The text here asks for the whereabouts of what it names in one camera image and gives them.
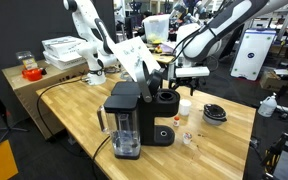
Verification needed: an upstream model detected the clear storage bin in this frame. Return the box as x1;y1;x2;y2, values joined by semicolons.
142;13;171;45

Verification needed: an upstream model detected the white cup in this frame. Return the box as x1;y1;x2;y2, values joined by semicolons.
178;98;192;117

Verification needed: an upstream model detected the small orange and white bottle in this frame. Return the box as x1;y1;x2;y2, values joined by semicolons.
173;115;181;128

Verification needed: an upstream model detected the lavender cloth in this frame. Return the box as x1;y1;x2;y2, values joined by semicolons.
159;40;180;56

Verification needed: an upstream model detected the black cart frame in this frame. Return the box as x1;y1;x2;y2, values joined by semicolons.
259;125;288;180

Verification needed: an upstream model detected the orange plastic object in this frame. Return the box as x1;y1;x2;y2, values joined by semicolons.
21;67;48;82

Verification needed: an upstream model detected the wooden background table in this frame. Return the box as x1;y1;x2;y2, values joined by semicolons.
150;49;185;83

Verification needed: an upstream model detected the black coffee maker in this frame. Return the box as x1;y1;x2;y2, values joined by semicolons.
103;61;181;147

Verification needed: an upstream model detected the white paper sheet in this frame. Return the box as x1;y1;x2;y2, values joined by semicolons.
108;35;162;83

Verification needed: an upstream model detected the large cardboard box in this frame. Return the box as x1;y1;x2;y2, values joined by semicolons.
1;59;90;140

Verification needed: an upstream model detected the clear plastic container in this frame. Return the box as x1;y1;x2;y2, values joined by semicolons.
15;50;38;71

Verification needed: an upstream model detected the long black cable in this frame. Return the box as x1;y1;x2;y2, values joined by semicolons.
36;77;85;139

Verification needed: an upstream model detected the black tripod stand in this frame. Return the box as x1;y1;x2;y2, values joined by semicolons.
0;109;29;150

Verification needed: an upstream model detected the small coffee pod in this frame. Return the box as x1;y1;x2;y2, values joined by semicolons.
182;132;193;145

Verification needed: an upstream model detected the white flat box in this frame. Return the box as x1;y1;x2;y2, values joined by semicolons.
41;35;87;58
42;50;87;71

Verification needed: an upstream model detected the black coffee maker cord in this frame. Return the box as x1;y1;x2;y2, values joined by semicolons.
91;134;112;180

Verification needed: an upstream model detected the small cardboard box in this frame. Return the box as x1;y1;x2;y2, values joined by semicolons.
259;69;288;95

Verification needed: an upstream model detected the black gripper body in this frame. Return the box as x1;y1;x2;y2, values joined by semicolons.
174;75;202;88

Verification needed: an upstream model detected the white plastic jug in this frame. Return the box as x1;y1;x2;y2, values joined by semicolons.
257;92;278;118

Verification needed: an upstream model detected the clear water tank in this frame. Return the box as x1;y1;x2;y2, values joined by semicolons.
97;94;142;160

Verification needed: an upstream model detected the white panel with blue logo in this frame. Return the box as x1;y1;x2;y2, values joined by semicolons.
229;28;278;82

